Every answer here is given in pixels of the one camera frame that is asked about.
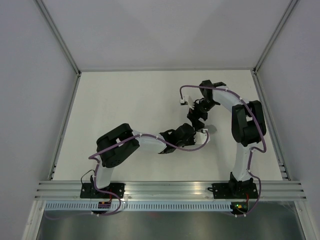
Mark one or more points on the aluminium mounting rail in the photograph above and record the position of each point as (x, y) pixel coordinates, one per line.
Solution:
(276, 190)

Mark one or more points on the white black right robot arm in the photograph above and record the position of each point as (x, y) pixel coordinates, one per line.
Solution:
(248, 126)

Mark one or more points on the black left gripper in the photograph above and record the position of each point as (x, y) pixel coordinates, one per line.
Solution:
(193, 141)

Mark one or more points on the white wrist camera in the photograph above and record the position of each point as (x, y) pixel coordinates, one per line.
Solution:
(187, 101)
(202, 137)

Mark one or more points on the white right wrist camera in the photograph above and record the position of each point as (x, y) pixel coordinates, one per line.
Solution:
(187, 101)

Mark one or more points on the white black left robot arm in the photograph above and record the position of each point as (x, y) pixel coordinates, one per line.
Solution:
(116, 156)

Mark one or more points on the right aluminium frame post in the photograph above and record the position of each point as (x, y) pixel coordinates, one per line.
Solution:
(275, 34)

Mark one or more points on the grey cloth napkin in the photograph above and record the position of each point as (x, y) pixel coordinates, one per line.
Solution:
(211, 129)

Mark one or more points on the white slotted cable duct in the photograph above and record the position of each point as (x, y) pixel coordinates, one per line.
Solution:
(139, 206)

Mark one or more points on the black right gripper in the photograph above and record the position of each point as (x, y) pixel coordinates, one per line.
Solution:
(194, 115)

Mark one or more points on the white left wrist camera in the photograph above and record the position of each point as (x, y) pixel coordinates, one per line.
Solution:
(202, 137)

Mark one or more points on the aluminium frame post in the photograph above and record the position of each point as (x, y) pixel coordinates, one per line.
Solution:
(40, 4)
(275, 34)

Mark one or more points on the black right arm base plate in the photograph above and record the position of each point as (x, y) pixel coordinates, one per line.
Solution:
(224, 191)

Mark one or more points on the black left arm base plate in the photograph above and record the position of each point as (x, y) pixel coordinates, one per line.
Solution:
(88, 190)

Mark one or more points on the left aluminium frame post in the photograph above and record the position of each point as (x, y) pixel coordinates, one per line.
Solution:
(40, 4)

